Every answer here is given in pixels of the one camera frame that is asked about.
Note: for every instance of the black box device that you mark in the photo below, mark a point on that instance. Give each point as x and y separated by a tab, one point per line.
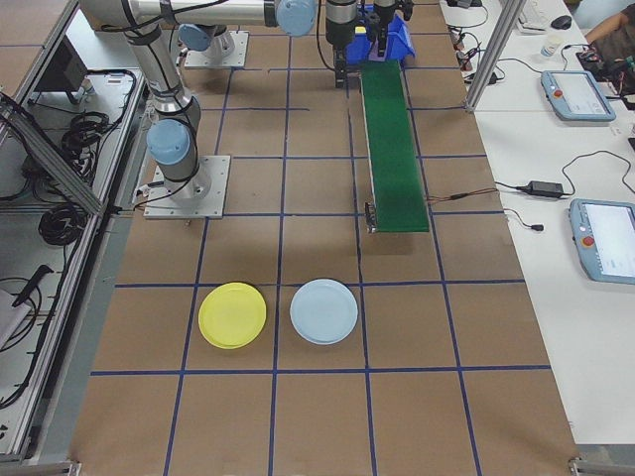
62	69

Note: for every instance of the blue plastic storage bin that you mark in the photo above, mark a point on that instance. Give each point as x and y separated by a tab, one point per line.
404	42

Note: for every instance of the aluminium extrusion post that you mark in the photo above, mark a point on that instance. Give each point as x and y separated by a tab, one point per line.
488	59

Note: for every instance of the black computer mouse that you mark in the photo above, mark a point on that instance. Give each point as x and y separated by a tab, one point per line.
562	22

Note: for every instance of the V-shaped metal bar frame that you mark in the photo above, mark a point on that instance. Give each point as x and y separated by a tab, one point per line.
54	163

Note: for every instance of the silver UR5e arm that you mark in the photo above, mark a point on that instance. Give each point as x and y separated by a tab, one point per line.
164	84
208	42

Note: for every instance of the black power adapter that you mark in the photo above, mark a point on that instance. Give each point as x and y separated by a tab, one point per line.
546	188

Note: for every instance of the purple foam block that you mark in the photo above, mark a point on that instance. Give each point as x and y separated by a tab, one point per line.
373	56

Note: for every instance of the person forearm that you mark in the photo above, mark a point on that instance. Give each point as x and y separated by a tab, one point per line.
610	25

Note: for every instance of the metal corner bracket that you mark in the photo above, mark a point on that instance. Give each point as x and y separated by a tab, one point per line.
581	466

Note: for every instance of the grey teach pendant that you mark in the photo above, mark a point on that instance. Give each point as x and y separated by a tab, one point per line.
607	240
578	94

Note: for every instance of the white desk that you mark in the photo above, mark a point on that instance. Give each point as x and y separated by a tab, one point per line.
546	322
516	89

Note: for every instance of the yellow plastic plate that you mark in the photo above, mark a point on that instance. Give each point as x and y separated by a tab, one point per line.
232	316

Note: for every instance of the light blue plastic plate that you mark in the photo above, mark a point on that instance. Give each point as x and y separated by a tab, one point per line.
323	312

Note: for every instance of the green belt conveyor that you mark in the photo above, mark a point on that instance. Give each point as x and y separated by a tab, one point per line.
397	163

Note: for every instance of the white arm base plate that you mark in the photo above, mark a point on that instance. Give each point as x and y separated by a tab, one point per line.
215	193
238	49

